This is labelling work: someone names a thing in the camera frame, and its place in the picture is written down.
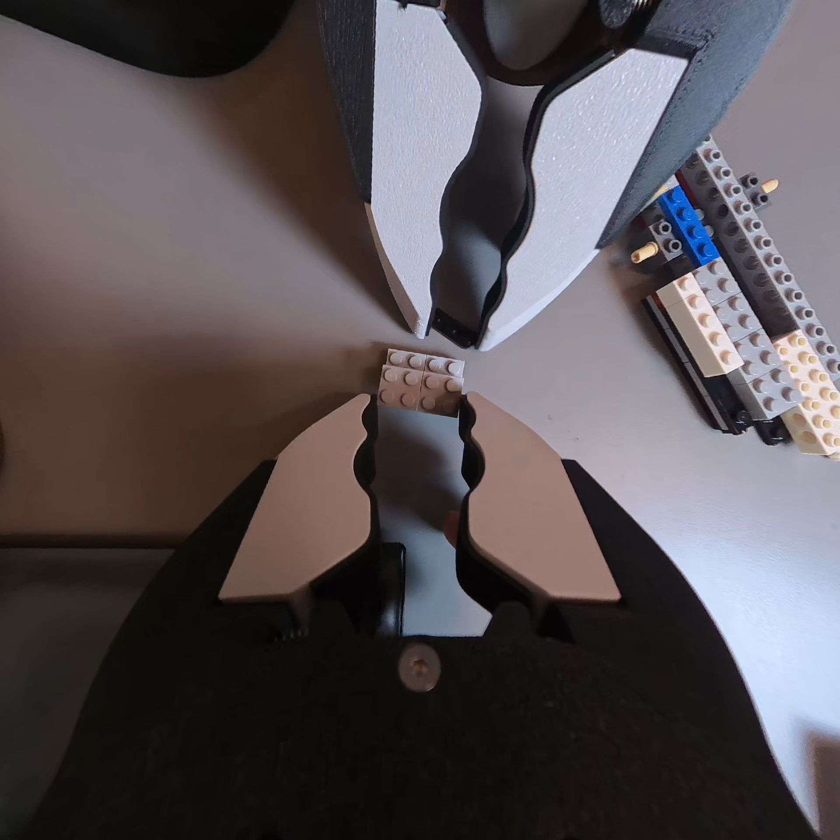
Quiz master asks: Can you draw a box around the small grey lego assembly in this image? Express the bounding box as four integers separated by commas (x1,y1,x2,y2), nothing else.
376,348,468,419

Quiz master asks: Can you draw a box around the long grey lego build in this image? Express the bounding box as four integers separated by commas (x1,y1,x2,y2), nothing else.
631,134,840,460

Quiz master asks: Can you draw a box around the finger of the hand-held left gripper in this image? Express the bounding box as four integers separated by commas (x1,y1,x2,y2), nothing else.
476,47,691,352
363,0,487,340

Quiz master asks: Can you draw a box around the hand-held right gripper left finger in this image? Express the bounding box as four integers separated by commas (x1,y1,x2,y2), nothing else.
218,392,385,631

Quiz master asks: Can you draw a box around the black mesh armrest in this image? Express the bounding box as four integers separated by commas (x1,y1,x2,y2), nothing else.
0,0,283,78

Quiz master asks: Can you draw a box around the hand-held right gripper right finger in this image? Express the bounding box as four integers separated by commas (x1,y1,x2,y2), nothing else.
455,391,622,636

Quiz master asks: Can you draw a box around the black lego plate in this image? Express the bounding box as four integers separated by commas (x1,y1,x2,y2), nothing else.
427,307,479,349

